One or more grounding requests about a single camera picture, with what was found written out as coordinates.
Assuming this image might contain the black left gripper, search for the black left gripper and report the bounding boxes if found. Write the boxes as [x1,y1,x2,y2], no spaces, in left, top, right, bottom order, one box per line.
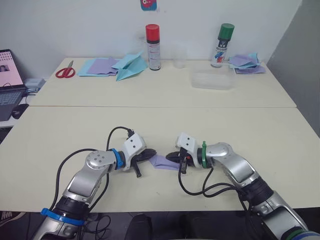
[129,148,159,179]

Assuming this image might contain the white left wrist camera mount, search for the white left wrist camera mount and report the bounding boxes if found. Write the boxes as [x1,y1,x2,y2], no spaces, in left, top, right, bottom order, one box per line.
[121,132,147,172]

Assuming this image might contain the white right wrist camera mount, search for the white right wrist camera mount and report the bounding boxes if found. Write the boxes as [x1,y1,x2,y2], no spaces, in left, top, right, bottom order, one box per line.
[174,132,200,161]

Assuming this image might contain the green wrist cable tie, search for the green wrist cable tie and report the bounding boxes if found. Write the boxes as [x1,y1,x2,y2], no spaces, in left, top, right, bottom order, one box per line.
[200,140,209,169]

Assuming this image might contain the small white box device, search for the small white box device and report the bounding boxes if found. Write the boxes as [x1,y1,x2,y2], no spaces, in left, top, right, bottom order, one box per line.
[24,77,47,94]

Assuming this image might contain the clear plastic container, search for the clear plastic container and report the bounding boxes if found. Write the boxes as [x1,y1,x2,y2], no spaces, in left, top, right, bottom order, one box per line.
[190,69,233,91]

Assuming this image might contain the black computer mouse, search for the black computer mouse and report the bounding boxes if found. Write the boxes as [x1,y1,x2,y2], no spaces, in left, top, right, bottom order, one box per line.
[11,103,30,120]

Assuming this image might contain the grey laptop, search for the grey laptop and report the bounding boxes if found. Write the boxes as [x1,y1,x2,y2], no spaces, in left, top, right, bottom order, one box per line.
[0,48,28,122]

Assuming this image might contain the red-handled scissors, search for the red-handled scissors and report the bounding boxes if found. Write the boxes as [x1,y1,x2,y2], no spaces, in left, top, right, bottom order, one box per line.
[55,60,77,79]

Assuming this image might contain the light blue paper airplane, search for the light blue paper airplane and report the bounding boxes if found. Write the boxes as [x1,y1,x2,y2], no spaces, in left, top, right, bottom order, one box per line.
[110,50,145,71]

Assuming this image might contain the blue wrist cable tie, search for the blue wrist cable tie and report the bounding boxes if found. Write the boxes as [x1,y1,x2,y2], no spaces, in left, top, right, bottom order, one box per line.
[109,147,125,167]

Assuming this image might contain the purple paper sheet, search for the purple paper sheet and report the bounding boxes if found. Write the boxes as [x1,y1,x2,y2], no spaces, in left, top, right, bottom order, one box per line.
[149,154,181,171]
[228,53,256,67]
[233,64,267,75]
[86,56,120,76]

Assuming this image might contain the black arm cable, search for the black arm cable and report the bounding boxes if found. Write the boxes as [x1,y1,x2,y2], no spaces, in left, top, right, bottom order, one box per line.
[177,147,252,213]
[49,126,136,211]

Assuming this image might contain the black and white shoe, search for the black and white shoe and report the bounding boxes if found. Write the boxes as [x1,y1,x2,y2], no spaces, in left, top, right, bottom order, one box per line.
[0,210,27,226]

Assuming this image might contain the thin black floor cable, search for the thin black floor cable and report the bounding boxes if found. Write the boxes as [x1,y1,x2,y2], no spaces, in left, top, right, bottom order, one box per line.
[83,212,112,240]

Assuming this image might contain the green-capped spray can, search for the green-capped spray can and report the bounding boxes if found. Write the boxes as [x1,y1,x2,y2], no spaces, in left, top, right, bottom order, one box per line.
[210,22,236,69]

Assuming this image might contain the clear plastic cup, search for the clear plastic cup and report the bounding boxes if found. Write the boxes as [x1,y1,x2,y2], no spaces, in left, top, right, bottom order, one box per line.
[171,46,188,69]

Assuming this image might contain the dark rounded shape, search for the dark rounded shape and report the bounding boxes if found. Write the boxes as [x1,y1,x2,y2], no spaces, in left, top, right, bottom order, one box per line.
[124,213,154,240]

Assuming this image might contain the teal paper airplane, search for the teal paper airplane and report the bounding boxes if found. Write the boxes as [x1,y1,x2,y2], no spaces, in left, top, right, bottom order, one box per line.
[115,59,149,82]

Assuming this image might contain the blue forearm cable tie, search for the blue forearm cable tie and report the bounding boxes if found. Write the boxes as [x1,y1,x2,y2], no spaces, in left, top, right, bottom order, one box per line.
[40,207,86,227]

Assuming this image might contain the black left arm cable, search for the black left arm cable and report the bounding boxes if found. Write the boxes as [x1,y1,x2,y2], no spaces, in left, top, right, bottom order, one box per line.
[49,126,136,211]

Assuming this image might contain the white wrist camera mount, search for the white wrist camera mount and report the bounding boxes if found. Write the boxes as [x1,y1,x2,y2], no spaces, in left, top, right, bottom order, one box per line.
[174,132,200,161]
[121,132,147,172]

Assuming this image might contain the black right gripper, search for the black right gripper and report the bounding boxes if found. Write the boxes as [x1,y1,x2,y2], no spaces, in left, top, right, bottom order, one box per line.
[165,150,200,168]

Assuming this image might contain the light blue paper sheet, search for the light blue paper sheet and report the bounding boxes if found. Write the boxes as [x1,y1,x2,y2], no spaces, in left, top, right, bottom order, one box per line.
[76,58,101,77]
[229,51,261,70]

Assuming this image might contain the red-capped spray can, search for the red-capped spray can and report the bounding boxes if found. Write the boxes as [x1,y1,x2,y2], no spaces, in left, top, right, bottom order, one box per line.
[145,23,162,72]

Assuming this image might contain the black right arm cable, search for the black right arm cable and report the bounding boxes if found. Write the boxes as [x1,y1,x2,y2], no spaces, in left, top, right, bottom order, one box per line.
[177,147,252,213]

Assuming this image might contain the blue and pink wall sticker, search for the blue and pink wall sticker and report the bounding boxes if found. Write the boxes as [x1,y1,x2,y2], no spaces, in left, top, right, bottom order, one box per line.
[140,0,159,12]

